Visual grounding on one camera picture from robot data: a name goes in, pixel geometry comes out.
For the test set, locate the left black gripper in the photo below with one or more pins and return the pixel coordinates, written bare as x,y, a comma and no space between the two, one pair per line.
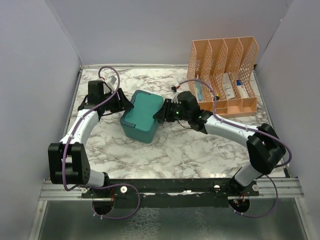
123,103

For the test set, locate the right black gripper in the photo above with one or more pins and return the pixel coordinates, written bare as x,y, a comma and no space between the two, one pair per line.
163,114

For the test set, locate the teal medicine kit box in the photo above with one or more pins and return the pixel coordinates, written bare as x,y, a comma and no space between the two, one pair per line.
138,123

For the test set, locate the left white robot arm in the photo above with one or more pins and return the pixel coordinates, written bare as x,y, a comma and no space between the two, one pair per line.
68,161

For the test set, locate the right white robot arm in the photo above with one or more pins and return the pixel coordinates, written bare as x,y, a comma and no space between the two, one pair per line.
264,149

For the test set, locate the white red medicine box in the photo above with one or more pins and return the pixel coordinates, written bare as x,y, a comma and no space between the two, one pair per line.
242,89

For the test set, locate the blue item in rack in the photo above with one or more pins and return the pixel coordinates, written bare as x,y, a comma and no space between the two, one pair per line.
199,91

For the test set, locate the peach file organizer rack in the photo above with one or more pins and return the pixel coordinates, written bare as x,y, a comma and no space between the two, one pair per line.
210,59

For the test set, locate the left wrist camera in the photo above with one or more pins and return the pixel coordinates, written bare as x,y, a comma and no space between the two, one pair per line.
110,81

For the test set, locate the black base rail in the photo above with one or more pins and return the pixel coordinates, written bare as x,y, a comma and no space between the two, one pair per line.
170,193

